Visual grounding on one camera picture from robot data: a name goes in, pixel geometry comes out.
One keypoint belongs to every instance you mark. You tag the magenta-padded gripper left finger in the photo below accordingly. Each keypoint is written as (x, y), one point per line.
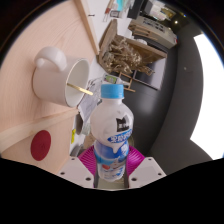
(86, 160)

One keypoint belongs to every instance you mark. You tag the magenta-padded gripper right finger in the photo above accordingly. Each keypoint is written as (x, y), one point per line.
(136, 160)

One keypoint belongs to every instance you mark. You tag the white bottle with blue cap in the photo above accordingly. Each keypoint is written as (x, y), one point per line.
(111, 126)

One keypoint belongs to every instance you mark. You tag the yellow marker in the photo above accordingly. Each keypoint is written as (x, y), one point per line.
(73, 136)

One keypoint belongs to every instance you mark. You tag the flat round red coaster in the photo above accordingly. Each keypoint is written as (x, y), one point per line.
(41, 145)

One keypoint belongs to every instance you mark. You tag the open magazine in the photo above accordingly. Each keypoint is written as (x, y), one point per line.
(89, 105)

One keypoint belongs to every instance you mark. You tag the wooden easel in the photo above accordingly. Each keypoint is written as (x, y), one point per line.
(128, 83)

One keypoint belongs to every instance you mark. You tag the green-labelled white bottle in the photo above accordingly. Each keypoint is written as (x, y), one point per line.
(111, 78)

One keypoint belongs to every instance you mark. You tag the white mug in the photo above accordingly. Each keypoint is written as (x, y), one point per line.
(50, 78)

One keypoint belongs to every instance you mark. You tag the white cabinet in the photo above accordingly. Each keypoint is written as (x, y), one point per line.
(153, 30)

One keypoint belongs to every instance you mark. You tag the paint brush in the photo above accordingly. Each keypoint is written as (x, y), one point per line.
(109, 7)

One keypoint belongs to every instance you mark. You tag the colourful book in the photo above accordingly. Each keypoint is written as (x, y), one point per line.
(123, 4)

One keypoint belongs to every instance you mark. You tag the black wall screen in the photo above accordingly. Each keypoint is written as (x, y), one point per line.
(150, 75)

